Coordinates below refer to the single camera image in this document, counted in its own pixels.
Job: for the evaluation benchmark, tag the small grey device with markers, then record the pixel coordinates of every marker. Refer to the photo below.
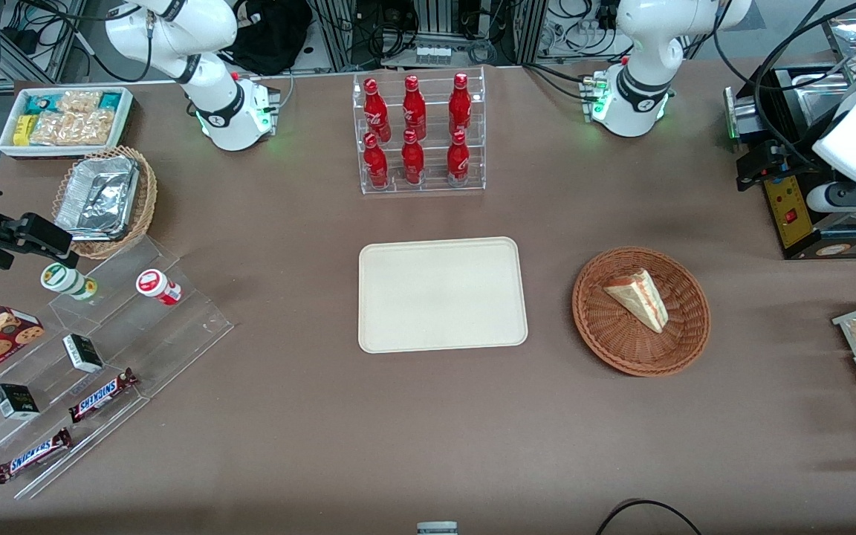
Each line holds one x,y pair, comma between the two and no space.
437,528

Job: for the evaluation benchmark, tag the black bag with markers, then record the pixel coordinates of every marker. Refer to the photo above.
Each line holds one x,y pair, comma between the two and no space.
268,37

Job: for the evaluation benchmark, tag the triangular sandwich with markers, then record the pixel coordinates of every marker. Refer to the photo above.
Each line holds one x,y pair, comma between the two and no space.
640,297

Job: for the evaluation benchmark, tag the red cola bottle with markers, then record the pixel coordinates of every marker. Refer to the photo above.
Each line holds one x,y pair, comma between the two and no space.
376,163
460,108
414,110
376,111
458,160
412,160

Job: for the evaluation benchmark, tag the small clear puffed snack bag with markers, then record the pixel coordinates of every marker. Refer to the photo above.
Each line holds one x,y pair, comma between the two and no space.
79,101

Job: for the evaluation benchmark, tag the clear acrylic stepped display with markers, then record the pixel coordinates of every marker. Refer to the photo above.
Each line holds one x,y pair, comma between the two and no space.
175,334

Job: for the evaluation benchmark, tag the teal snack packet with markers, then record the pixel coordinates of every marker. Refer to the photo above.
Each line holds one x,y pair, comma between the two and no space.
39,103
110,100

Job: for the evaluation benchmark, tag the black food warmer machine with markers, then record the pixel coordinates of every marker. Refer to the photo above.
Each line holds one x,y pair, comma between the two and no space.
796,223

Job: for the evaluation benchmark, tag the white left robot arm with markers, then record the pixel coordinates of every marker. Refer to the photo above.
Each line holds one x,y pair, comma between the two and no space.
643,59

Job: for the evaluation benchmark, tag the clear acrylic bottle rack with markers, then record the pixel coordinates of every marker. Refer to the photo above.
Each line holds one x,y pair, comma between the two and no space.
432,182

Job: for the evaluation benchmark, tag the white power strip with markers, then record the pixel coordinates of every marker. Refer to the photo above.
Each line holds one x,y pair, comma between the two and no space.
432,54

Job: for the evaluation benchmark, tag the tan wicker basket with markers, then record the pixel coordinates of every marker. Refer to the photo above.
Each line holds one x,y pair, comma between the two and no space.
147,193

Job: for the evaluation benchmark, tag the green lid white jar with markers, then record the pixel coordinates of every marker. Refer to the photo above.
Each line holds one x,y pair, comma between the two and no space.
67,281

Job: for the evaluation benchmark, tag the white snack bin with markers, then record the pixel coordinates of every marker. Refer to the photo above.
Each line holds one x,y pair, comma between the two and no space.
125,122

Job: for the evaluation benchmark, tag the small black box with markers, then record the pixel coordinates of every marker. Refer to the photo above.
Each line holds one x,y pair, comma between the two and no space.
83,353
15,401

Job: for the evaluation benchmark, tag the large clear puffed snack bag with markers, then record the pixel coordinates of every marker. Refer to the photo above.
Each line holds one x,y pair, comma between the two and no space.
71,128

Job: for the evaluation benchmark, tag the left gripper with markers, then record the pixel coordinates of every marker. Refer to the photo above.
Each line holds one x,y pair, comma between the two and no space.
797,154

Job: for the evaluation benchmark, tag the beige rectangular tray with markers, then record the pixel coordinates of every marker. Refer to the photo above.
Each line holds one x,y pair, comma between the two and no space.
443,293

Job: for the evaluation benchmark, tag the aluminium foil container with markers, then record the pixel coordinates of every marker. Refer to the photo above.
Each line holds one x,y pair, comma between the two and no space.
97,197

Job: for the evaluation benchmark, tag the round brown wicker basket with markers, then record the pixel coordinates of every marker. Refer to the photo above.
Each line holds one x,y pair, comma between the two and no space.
621,342

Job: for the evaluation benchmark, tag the red lid white jar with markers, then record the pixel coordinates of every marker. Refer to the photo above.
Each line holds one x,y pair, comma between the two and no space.
158,286

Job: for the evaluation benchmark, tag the yellow snack packet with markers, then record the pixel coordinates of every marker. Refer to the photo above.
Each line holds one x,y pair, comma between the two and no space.
22,131

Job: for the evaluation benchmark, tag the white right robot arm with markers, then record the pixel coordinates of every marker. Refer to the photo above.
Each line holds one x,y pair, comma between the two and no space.
209,82

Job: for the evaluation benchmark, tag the snickers chocolate bar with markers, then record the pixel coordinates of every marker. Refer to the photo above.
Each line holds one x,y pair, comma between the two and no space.
103,394
33,455

